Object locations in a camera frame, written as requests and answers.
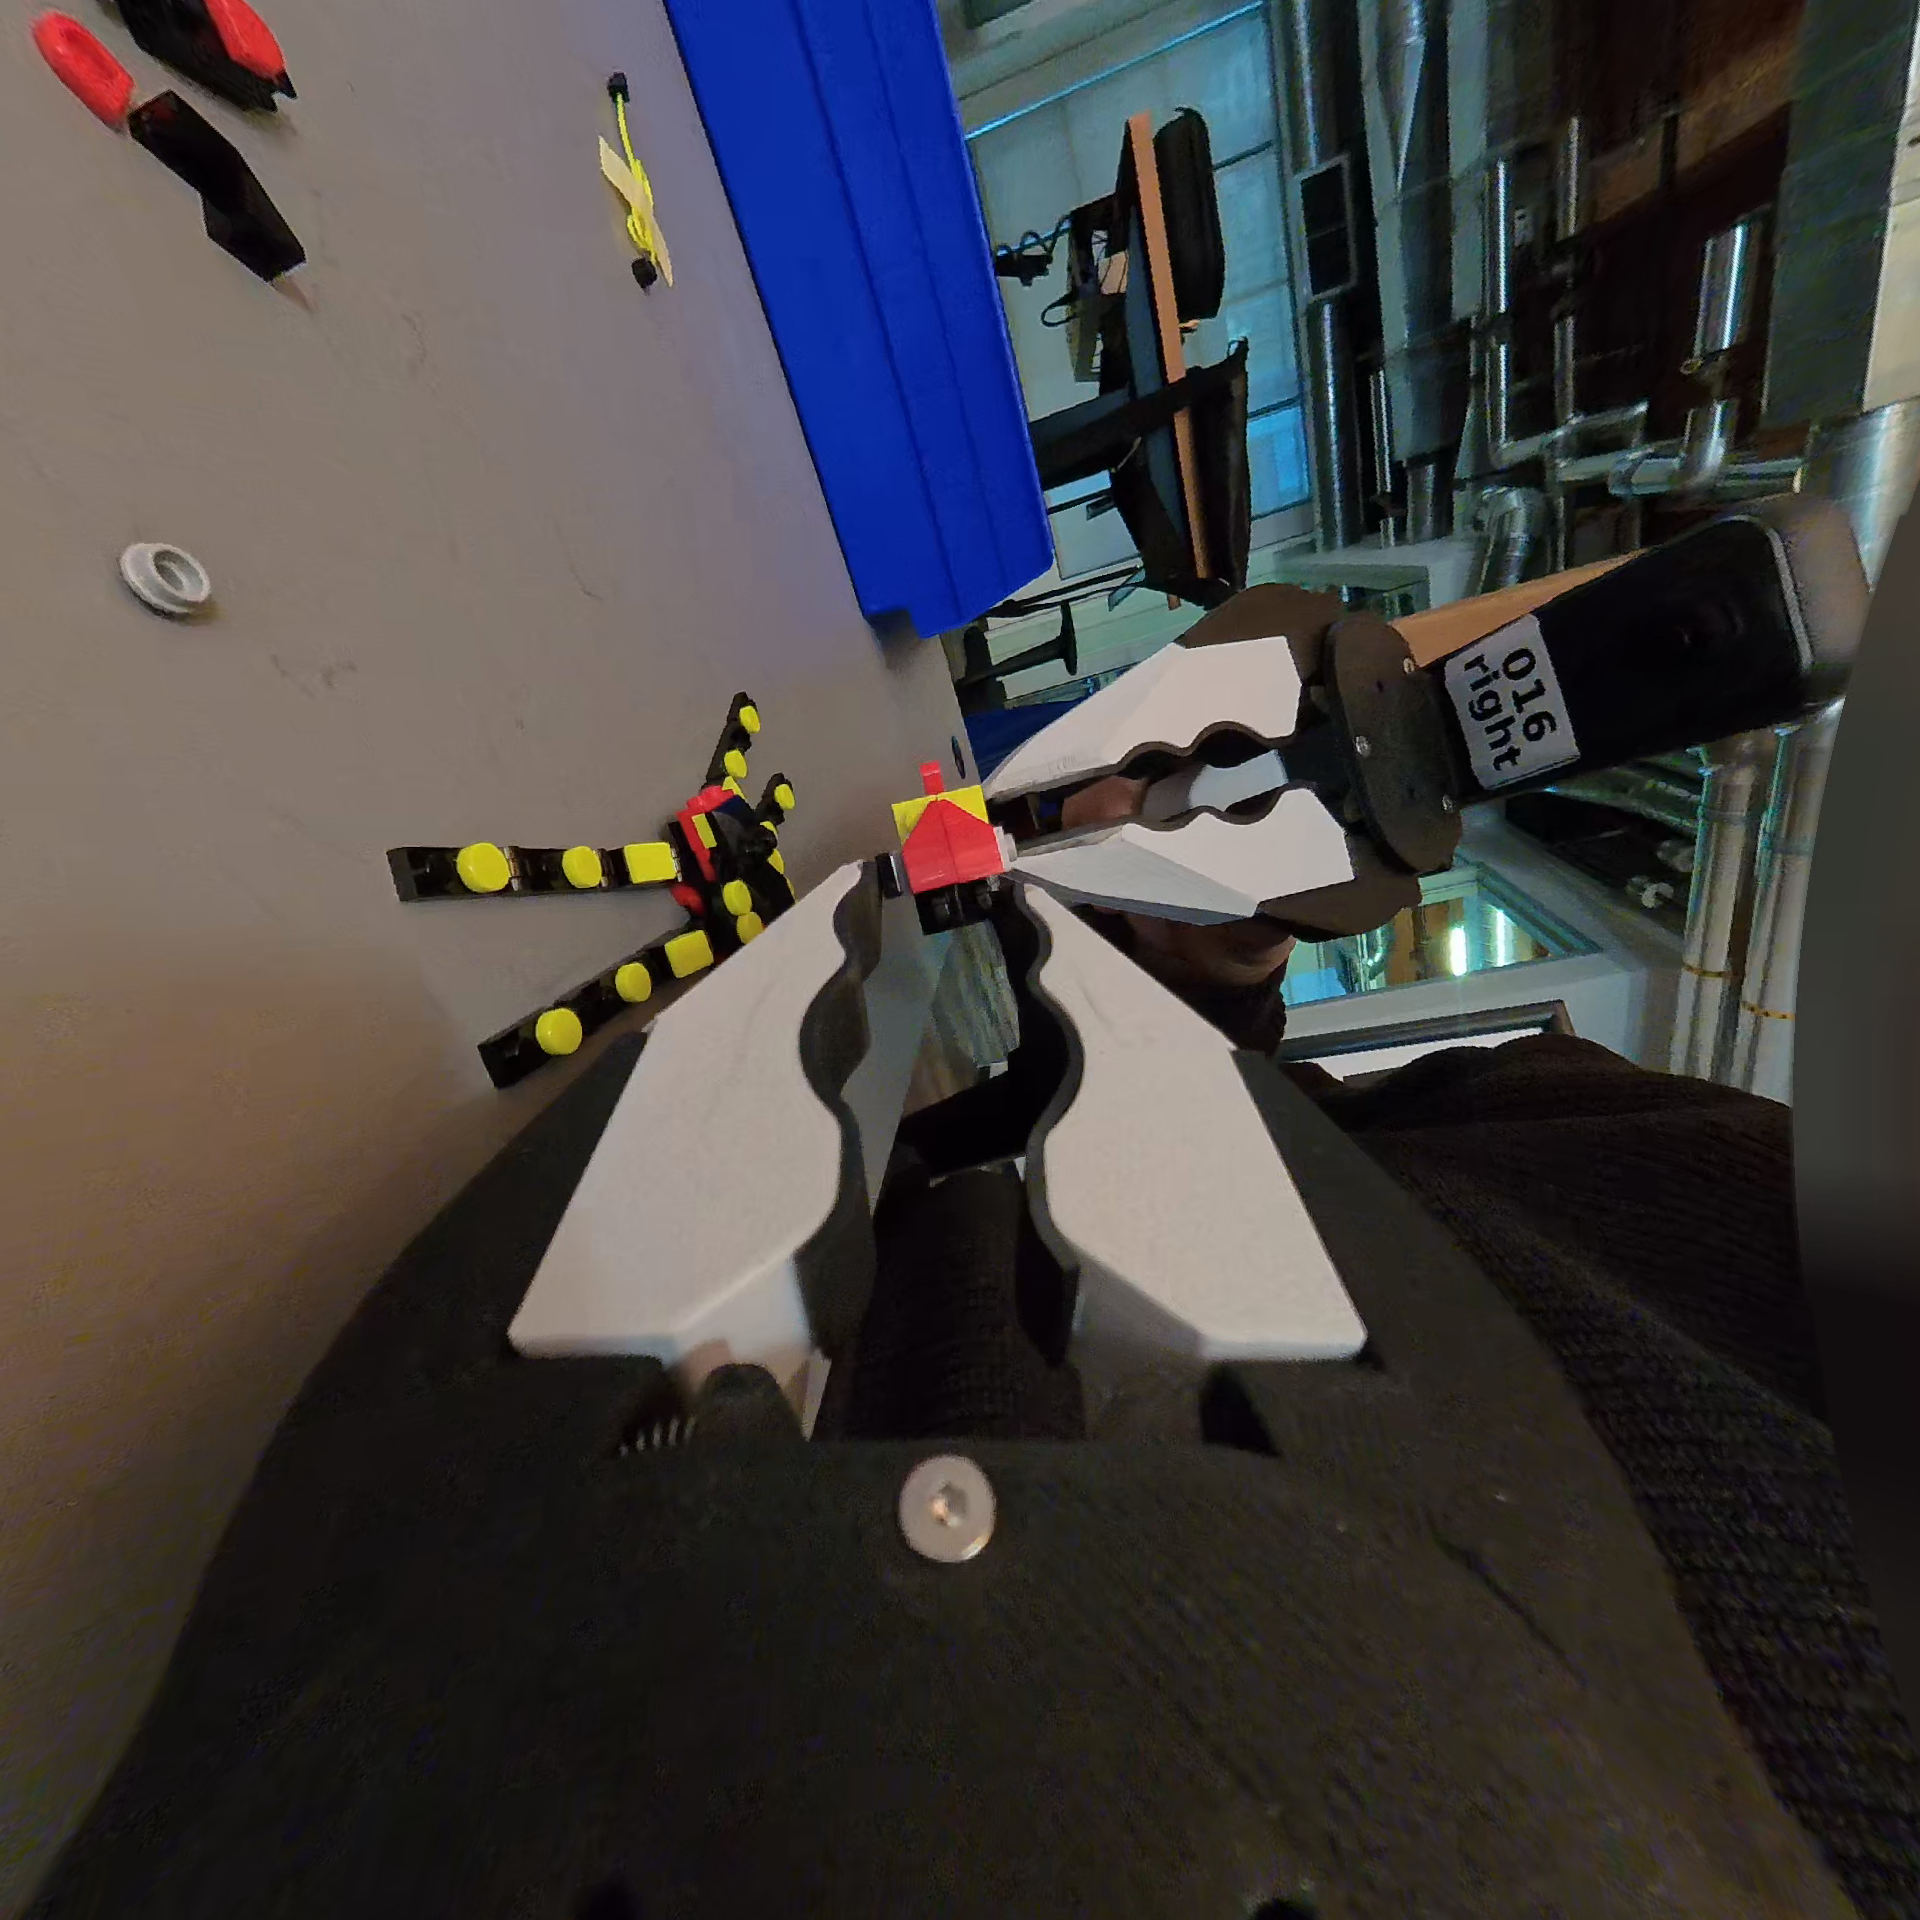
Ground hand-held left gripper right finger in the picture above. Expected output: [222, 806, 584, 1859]
[1003, 887, 1372, 1368]

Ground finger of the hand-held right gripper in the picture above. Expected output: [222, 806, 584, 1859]
[979, 634, 1312, 806]
[1008, 749, 1358, 925]

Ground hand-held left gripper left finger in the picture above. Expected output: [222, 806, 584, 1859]
[507, 857, 890, 1402]

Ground red yellow black lego model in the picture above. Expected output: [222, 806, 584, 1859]
[878, 761, 1015, 933]

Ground red black lego core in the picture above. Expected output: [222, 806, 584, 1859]
[665, 782, 781, 915]

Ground grey round lego piece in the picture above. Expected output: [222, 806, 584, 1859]
[116, 540, 214, 619]

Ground pile of loose lego pieces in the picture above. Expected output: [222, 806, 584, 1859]
[28, 0, 314, 313]

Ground black framed sign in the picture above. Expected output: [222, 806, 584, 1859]
[1286, 998, 1577, 1054]

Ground wooden standing desk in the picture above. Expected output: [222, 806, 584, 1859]
[1032, 112, 1252, 604]

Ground black bag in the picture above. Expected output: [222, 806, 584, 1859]
[1153, 106, 1228, 325]

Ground blue plastic bin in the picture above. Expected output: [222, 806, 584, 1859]
[662, 0, 1059, 640]

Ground yellow cord with tape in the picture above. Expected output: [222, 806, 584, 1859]
[598, 67, 676, 290]

